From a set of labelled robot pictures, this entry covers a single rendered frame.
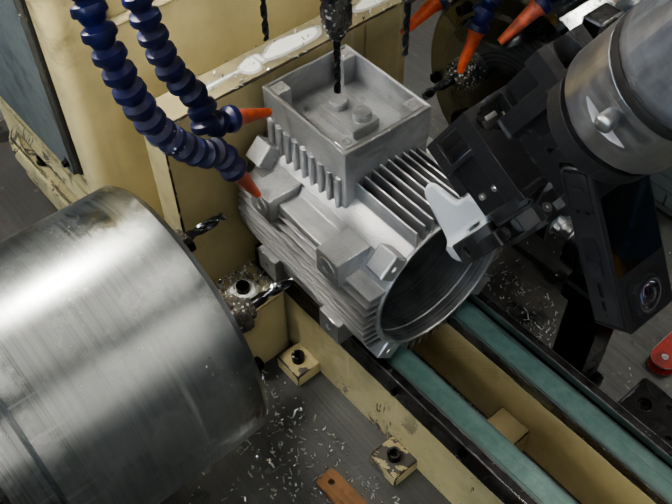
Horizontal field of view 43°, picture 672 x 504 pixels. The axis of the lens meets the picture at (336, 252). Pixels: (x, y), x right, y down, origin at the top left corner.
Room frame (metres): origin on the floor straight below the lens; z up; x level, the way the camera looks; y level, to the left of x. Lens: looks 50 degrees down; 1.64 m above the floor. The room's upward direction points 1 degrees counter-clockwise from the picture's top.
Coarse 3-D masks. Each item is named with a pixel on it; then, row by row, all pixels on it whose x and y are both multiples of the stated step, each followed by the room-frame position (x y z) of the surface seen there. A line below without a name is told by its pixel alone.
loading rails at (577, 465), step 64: (256, 256) 0.61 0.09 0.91; (448, 320) 0.52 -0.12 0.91; (512, 320) 0.50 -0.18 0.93; (384, 384) 0.44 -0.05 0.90; (512, 384) 0.44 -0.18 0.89; (576, 384) 0.43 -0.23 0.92; (384, 448) 0.41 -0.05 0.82; (448, 448) 0.37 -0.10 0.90; (512, 448) 0.36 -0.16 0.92; (576, 448) 0.38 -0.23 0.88; (640, 448) 0.36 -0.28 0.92
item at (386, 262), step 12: (252, 144) 0.60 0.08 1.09; (264, 144) 0.59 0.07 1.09; (252, 156) 0.59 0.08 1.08; (264, 156) 0.59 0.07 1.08; (276, 156) 0.59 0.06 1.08; (264, 168) 0.58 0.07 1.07; (384, 252) 0.46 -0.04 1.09; (396, 252) 0.46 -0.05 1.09; (372, 264) 0.45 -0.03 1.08; (384, 264) 0.45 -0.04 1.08; (396, 264) 0.45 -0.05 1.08; (384, 276) 0.44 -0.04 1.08; (480, 288) 0.53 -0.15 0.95; (372, 348) 0.45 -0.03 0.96; (384, 348) 0.45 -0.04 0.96; (396, 348) 0.45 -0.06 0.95
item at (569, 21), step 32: (480, 0) 0.75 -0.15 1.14; (512, 0) 0.72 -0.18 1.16; (576, 0) 0.71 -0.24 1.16; (608, 0) 0.72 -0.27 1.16; (448, 32) 0.78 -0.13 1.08; (544, 32) 0.68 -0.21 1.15; (448, 64) 0.74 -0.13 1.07; (480, 64) 0.73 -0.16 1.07; (512, 64) 0.71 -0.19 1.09; (448, 96) 0.77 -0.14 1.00; (480, 96) 0.74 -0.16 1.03
